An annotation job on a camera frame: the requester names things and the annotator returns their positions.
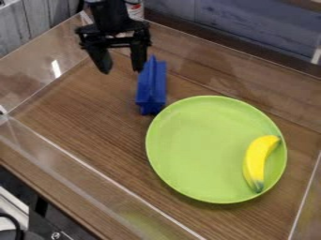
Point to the green plate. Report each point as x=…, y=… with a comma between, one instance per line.
x=195, y=145

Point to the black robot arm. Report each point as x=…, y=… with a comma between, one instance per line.
x=113, y=30

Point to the yellow toy banana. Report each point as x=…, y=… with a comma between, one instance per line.
x=254, y=160

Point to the clear acrylic enclosure wall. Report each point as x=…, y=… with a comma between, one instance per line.
x=72, y=134

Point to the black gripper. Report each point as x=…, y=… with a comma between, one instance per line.
x=96, y=40

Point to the blue star-shaped block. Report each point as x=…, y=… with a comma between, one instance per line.
x=151, y=90

